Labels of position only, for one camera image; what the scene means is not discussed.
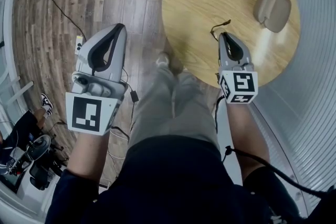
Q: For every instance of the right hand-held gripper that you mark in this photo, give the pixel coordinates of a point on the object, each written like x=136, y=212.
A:
x=244, y=84

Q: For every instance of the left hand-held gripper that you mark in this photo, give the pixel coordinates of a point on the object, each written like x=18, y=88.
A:
x=86, y=112

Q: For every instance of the black-framed eyeglasses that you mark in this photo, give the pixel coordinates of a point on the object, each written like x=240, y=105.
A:
x=228, y=22

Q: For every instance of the person's right forearm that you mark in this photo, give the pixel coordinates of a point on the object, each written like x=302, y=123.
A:
x=246, y=136

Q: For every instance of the person's left forearm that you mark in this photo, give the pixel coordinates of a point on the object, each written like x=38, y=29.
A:
x=86, y=154

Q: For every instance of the black shoulder bag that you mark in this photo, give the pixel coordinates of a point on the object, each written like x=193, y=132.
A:
x=325, y=207

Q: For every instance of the beige glasses case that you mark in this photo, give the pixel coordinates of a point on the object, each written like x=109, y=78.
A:
x=278, y=13

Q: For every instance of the white power strip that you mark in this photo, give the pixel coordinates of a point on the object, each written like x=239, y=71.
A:
x=79, y=46

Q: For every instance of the person's left white shoe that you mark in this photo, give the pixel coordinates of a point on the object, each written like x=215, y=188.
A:
x=162, y=59

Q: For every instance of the person's grey trousers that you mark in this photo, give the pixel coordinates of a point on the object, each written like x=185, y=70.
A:
x=173, y=112

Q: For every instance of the white table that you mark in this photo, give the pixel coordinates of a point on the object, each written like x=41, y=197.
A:
x=21, y=88

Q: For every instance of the black oval bag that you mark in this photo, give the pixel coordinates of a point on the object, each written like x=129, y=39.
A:
x=39, y=145

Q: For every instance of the person's dark blue shirt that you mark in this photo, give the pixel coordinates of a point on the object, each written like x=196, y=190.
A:
x=170, y=186

